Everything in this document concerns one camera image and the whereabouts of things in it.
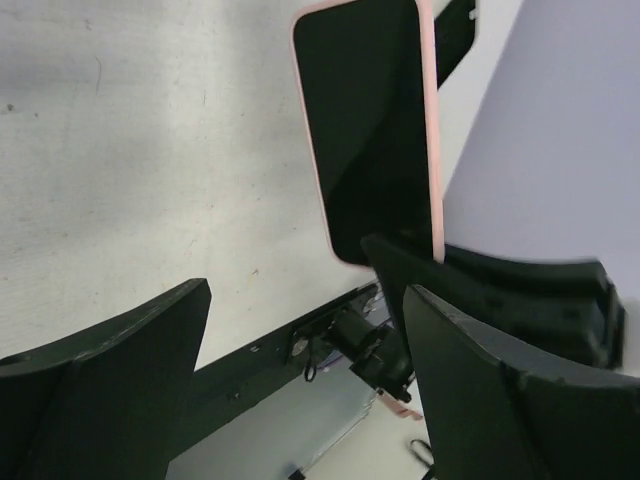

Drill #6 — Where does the pink cased phone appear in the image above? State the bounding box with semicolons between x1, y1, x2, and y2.
292;1;445;266

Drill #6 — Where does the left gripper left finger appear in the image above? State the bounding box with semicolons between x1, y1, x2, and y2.
1;278;211;479

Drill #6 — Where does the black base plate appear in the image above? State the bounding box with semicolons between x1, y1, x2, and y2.
171;283;377;458

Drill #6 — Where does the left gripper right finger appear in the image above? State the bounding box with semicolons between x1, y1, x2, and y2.
404;286;639;479

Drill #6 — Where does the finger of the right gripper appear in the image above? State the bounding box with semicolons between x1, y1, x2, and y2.
361;234;626;370

